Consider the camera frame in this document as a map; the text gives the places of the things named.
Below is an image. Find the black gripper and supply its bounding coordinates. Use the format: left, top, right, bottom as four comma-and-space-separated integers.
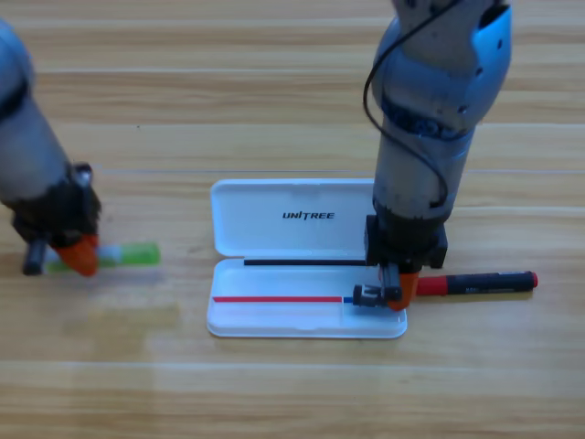
11, 162, 102, 278
364, 209, 450, 314

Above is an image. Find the black eraser with white print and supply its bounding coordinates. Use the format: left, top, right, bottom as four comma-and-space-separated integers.
353, 283, 389, 309

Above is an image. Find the green and white highlighter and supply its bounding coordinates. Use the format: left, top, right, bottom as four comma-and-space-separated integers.
45, 241, 162, 274

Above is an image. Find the red and black marker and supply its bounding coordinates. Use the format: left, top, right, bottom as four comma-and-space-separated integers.
414, 271, 539, 297

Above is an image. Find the white Unitree pencil case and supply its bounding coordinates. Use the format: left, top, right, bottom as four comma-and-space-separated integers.
206, 177, 409, 340

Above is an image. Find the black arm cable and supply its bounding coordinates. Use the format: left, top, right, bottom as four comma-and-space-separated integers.
363, 0, 458, 209

